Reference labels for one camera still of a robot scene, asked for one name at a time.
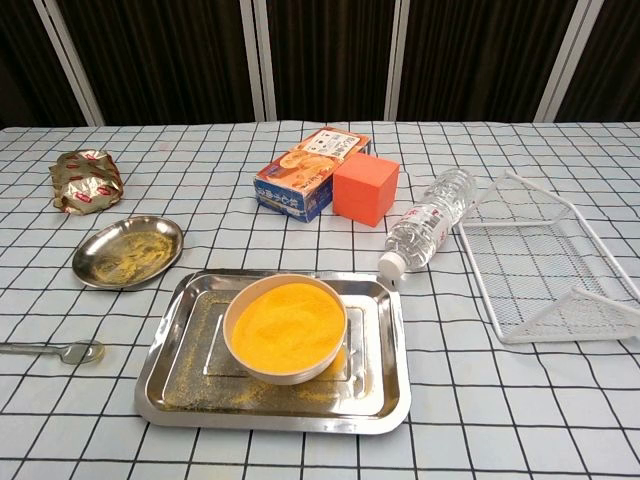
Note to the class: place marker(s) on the silver metal spoon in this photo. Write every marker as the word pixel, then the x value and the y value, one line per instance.
pixel 80 351

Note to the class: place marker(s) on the bowl of orange powder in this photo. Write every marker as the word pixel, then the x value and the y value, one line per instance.
pixel 235 350

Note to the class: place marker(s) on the small round steel plate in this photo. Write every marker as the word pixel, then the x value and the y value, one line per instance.
pixel 125 250

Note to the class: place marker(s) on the rectangular stainless steel tray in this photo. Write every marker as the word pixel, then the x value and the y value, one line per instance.
pixel 175 390

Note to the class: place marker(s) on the orange cube block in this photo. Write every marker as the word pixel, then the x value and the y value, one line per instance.
pixel 362 192

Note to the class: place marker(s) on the orange blue cracker box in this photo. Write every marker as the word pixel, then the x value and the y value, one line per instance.
pixel 295 175

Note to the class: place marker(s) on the yellow powder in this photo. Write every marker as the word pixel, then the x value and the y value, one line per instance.
pixel 287 330

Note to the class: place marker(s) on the clear plastic water bottle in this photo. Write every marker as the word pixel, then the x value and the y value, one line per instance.
pixel 425 225

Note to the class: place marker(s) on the dark folding partition screen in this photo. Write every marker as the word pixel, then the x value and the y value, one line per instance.
pixel 325 55

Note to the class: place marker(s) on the white black checkered tablecloth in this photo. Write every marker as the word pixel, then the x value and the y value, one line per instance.
pixel 475 400

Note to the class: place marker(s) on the gold foil snack bag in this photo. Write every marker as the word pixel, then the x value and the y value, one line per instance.
pixel 85 182

